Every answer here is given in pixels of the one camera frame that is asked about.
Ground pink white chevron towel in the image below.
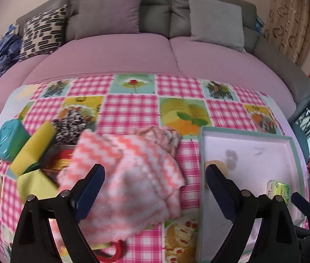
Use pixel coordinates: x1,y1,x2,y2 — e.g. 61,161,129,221
58,130,185,246

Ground pink patterned cloth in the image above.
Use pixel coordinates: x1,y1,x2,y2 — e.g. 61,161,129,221
129,125,182,158

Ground lime green cloth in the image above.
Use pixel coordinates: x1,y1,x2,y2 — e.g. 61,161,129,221
16,170,58,203

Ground green tissue pack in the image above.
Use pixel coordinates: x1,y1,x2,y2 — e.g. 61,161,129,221
266,180,290,205

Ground blue crumpled clothes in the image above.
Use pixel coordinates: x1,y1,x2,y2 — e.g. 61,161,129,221
0,24,22,78

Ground clear plastic snack box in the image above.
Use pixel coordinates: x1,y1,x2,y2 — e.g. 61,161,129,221
40,144,76,186

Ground grey sofa pink cover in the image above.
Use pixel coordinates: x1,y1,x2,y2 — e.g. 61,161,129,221
0,0,310,119

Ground white tray teal rim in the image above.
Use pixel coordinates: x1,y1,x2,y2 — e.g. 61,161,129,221
196,126,307,262

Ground purple grey cushion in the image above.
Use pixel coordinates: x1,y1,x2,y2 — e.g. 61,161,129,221
66,0,141,42

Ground black white patterned cushion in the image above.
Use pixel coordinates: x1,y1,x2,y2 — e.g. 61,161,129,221
19,4,69,62

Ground leopard print scrunchie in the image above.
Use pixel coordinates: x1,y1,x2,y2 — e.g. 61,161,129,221
51,109,87,145

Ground yellow green sponge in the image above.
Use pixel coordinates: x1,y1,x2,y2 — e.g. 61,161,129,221
10,121,56,178

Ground teal plastic toy box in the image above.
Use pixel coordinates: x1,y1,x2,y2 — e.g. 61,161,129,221
0,119,30,163

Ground beige patterned curtain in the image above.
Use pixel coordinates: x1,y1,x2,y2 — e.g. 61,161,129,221
264,0,310,78

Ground pink checkered tablecloth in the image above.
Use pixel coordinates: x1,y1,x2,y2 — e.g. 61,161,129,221
0,74,297,262

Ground light grey cushion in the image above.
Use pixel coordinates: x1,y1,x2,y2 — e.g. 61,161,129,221
188,0,246,53

